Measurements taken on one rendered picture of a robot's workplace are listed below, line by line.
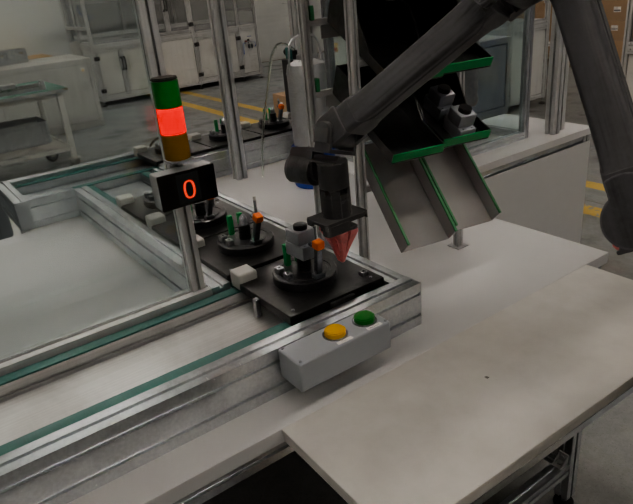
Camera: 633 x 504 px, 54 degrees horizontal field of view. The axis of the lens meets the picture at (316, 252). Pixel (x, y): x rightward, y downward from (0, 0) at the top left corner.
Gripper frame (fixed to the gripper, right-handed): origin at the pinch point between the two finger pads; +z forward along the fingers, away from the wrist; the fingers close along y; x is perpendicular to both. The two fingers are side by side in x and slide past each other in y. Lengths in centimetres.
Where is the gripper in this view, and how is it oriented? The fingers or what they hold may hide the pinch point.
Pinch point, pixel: (341, 257)
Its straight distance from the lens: 120.8
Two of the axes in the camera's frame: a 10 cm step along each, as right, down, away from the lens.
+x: 5.9, 2.7, -7.6
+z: 1.1, 9.1, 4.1
